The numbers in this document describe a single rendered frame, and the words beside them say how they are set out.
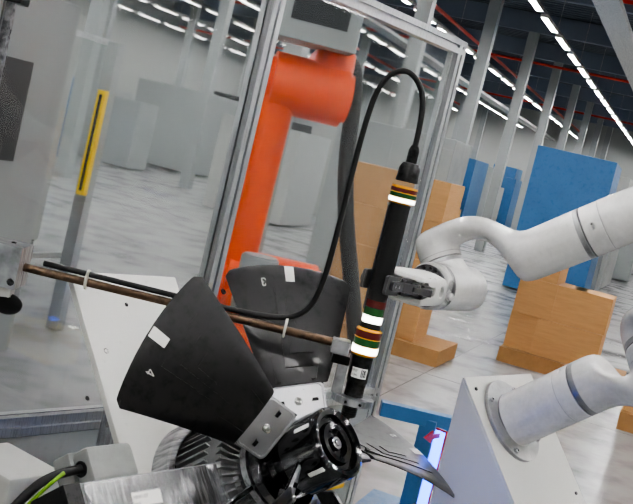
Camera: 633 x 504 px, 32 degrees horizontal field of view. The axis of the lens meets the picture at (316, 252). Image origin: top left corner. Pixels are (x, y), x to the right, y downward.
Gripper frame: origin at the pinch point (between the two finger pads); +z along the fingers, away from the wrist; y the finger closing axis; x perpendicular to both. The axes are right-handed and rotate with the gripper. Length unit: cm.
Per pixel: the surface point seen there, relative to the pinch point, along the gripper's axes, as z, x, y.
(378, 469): -373, -144, 196
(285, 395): 7.3, -21.7, 7.8
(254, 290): 4.7, -7.5, 21.1
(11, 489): 22, -52, 49
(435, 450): -34.6, -31.8, -0.4
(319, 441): 14.3, -24.4, -5.1
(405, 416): -311, -95, 154
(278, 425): 15.3, -24.4, 2.3
